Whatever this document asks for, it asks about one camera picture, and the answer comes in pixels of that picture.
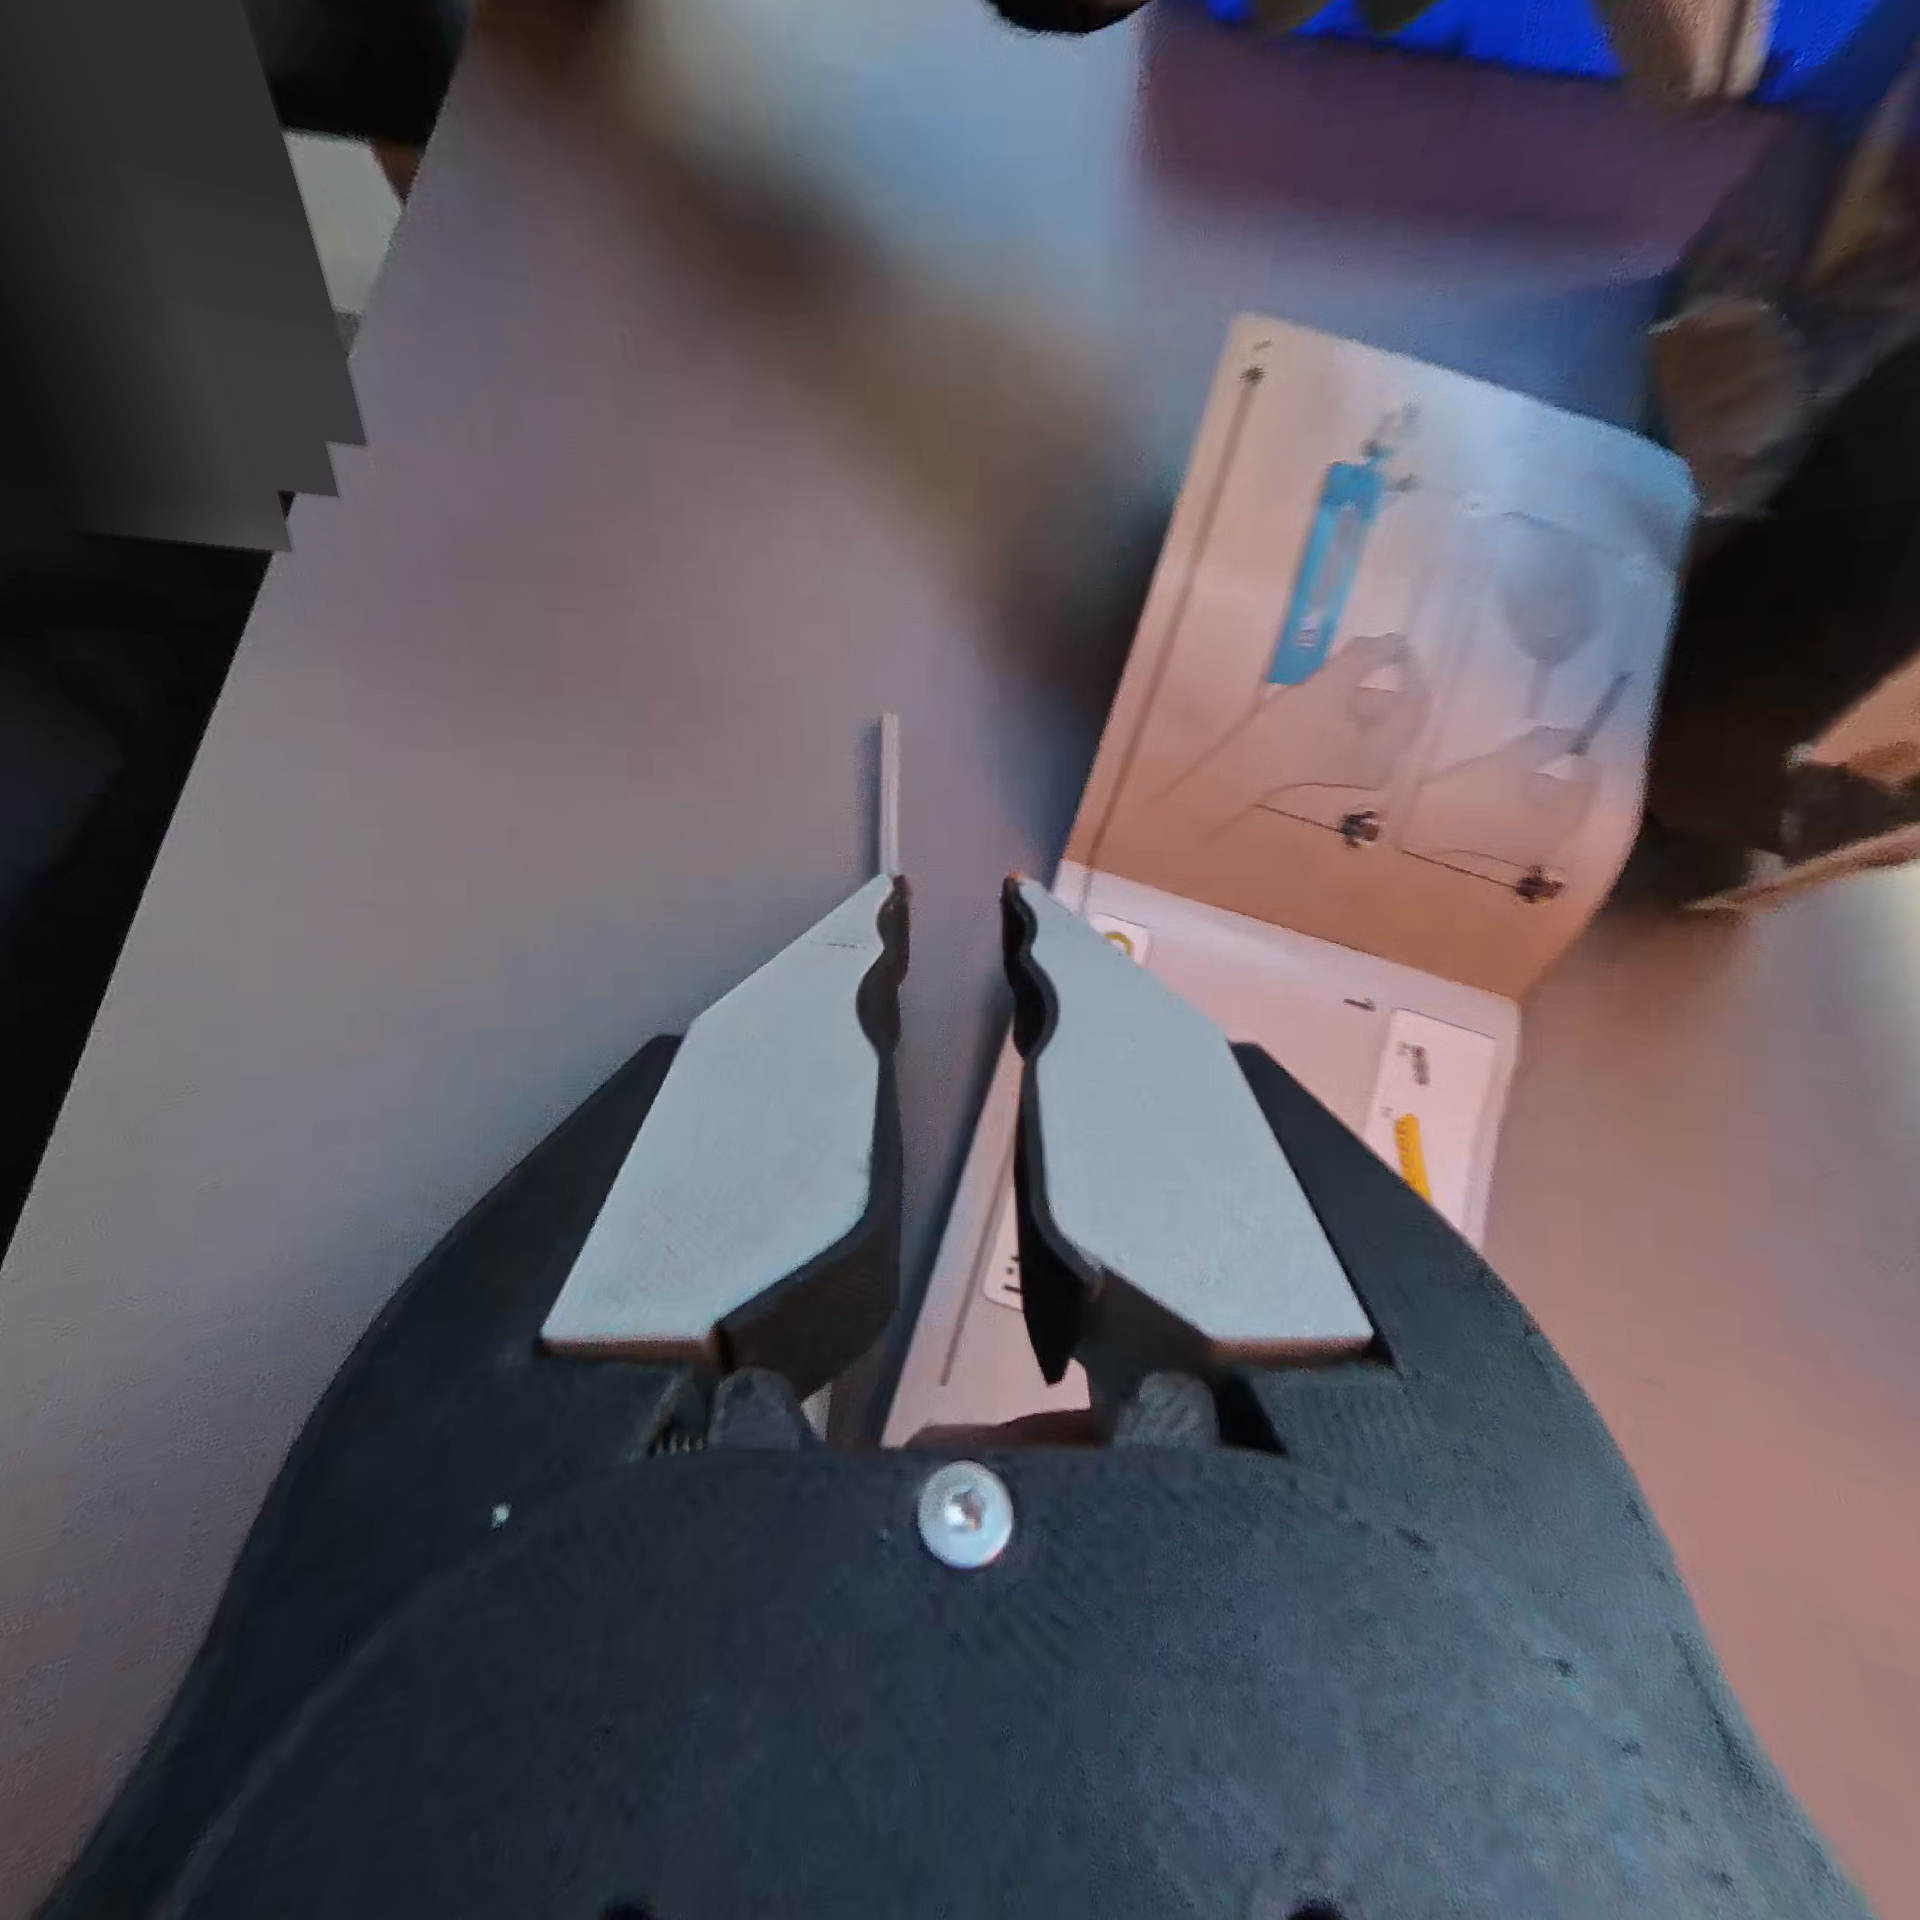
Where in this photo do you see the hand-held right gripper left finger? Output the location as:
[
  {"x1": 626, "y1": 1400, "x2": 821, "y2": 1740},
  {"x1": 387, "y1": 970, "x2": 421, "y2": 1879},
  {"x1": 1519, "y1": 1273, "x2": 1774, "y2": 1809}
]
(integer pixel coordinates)
[{"x1": 540, "y1": 872, "x2": 915, "y2": 1400}]

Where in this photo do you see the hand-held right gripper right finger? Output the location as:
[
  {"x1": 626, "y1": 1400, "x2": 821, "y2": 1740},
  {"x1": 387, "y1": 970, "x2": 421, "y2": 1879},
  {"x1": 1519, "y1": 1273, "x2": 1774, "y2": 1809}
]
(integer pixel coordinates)
[{"x1": 999, "y1": 877, "x2": 1377, "y2": 1389}]

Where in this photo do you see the lego instruction booklet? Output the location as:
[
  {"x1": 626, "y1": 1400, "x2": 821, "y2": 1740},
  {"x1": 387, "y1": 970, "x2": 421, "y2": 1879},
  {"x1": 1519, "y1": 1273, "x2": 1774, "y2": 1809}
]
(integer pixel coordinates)
[{"x1": 879, "y1": 307, "x2": 1703, "y2": 1451}]

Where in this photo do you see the torn dark lego box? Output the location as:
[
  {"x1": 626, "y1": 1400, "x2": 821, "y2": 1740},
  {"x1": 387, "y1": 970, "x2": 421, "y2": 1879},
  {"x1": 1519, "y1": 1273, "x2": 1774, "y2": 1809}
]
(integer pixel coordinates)
[{"x1": 1636, "y1": 61, "x2": 1920, "y2": 910}]

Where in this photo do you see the blue cloth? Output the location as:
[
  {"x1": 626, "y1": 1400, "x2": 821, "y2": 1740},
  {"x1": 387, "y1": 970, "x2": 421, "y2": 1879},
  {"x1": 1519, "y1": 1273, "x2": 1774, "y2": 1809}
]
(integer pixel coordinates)
[{"x1": 1185, "y1": 0, "x2": 1920, "y2": 88}]

